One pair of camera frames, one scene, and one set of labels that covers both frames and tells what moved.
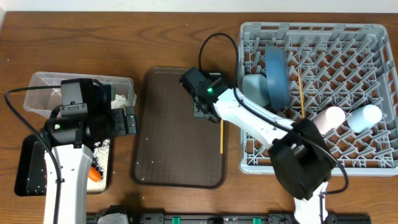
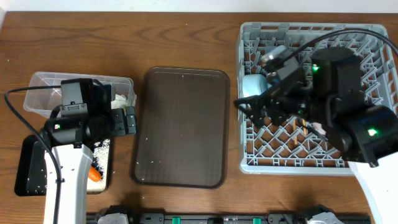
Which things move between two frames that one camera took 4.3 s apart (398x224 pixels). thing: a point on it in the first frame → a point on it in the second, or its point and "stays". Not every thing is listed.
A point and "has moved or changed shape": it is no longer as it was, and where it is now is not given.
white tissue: [119, 102] stays
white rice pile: [101, 156] stays
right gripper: [197, 112] → [275, 102]
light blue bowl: [255, 86] stays
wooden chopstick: [221, 135] has moved or changed shape
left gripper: [124, 127] stays
